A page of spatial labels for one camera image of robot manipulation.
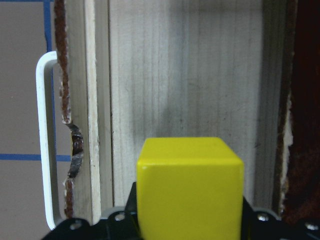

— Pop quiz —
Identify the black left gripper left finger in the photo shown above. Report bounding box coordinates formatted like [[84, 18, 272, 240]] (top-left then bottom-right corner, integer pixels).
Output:
[[43, 182, 140, 240]]

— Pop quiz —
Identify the dark wooden drawer cabinet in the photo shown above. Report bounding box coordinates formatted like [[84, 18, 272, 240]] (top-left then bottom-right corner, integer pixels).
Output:
[[282, 0, 320, 225]]

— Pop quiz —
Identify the white drawer handle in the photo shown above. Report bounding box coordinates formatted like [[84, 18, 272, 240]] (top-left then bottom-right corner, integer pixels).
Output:
[[35, 51, 63, 230]]

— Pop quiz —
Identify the yellow wooden block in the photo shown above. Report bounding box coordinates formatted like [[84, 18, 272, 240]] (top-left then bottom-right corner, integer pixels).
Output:
[[136, 137, 244, 240]]

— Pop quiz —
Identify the light wooden drawer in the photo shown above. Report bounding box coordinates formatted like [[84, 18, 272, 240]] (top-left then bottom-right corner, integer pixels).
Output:
[[54, 0, 297, 223]]

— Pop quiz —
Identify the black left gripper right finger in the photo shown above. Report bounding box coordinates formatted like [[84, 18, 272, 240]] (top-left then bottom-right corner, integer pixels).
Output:
[[241, 198, 320, 240]]

